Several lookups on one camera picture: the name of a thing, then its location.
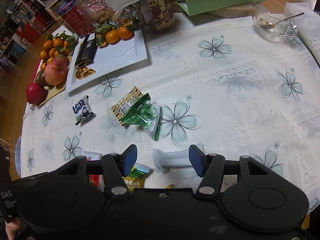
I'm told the clear bag of nuts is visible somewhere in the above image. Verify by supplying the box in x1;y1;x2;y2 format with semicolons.
90;7;113;23

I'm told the long white snack packet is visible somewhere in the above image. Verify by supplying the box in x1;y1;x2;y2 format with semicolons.
152;148;198;173

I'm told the metal spoon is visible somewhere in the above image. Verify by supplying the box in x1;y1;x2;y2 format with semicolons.
260;12;305;30

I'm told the gold foil candy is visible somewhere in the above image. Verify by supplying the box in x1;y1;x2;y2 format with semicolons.
75;66;96;80

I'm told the brown patterned snack packet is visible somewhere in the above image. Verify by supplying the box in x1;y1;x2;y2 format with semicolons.
110;86;145;127

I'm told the black snack packet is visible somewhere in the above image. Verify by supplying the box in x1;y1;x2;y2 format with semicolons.
74;33;99;67

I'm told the single orange mandarin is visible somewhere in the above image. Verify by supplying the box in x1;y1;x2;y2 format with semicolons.
106;30;120;44
117;26;135;40

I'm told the red and white snack packet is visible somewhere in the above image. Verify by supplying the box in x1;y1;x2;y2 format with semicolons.
83;151;105;192

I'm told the pink striped apple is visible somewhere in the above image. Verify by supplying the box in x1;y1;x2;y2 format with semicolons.
44;60;68;86

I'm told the dark red round fruit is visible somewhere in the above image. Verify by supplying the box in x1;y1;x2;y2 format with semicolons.
26;82;48;105

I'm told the glass bowl with spoon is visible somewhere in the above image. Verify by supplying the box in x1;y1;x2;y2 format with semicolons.
252;0;298;43

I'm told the white rectangular plate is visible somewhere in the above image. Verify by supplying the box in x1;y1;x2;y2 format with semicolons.
65;29;148;94

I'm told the cream fruit tray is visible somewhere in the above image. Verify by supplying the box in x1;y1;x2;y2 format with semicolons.
34;32;81;106

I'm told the white bear print snack packet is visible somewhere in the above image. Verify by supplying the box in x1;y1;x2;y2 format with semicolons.
72;95;95;126

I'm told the green pea snack packet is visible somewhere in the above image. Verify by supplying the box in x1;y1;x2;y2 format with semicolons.
122;164;151;193

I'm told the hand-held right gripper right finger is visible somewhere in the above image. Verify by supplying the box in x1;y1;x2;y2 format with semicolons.
189;144;274;198

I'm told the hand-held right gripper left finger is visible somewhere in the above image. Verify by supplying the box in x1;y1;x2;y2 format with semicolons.
54;144;138;198

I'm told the pile of leafy mandarins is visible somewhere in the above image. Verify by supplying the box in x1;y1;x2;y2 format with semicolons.
39;31;77;71

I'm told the brown kiwi fruit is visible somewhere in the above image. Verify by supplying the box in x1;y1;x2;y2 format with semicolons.
34;70;47;85

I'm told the white and green snack packet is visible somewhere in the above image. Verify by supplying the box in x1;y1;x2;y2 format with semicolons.
143;104;162;141

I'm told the glass jar with brown label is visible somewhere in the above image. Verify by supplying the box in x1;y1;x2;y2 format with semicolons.
135;0;176;31

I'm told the white floral tablecloth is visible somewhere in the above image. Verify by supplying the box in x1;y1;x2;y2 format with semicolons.
19;2;320;214

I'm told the red round tin can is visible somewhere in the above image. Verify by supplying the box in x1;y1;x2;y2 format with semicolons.
61;3;95;39

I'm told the clear dark green snack packet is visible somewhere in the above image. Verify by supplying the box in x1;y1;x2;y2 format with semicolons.
122;93;151;126

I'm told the person's left hand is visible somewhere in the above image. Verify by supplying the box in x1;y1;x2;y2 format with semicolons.
4;217;22;239

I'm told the cluttered storage shelf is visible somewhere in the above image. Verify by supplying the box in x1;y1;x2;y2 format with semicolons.
0;0;75;68

